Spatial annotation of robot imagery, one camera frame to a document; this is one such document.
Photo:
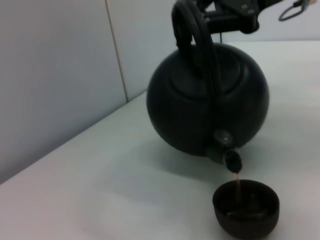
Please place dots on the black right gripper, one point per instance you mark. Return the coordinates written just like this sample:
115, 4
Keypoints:
250, 17

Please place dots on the black round teapot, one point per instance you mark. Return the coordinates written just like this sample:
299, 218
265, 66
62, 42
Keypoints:
205, 110

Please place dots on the dark brown teacup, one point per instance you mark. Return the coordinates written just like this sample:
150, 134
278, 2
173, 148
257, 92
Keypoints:
246, 225

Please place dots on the brown tea liquid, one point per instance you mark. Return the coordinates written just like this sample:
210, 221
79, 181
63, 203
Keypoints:
237, 191

